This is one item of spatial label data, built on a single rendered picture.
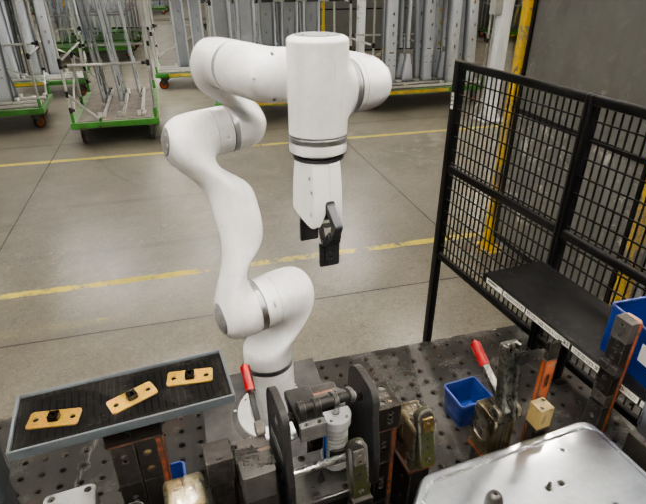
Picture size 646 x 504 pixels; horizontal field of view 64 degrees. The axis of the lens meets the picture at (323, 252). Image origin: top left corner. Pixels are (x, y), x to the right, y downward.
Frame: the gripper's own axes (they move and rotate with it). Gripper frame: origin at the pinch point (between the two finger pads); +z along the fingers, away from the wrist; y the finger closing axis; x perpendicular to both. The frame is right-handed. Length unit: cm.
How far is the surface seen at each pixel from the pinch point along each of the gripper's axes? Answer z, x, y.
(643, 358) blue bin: 36, 71, 11
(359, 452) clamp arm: 36.0, 3.2, 12.0
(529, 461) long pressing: 45, 37, 19
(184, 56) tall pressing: 95, 86, -930
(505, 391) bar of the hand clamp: 32.8, 34.4, 11.1
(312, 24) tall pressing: 26, 236, -666
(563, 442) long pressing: 45, 46, 18
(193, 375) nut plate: 27.7, -21.9, -8.7
